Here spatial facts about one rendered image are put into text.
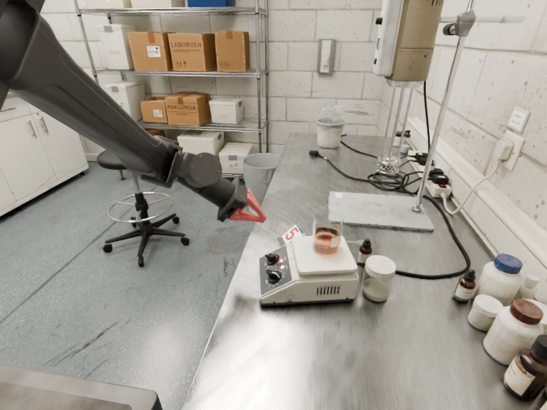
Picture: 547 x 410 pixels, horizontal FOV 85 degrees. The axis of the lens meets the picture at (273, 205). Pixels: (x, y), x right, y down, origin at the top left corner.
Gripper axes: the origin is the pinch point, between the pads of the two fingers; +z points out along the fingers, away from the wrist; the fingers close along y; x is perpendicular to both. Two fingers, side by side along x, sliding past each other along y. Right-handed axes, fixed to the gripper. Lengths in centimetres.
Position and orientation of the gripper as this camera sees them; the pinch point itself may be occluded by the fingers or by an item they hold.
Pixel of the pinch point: (261, 218)
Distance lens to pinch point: 66.1
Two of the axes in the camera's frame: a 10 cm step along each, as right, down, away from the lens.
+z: 7.7, 5.2, 3.7
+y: -0.8, -5.0, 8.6
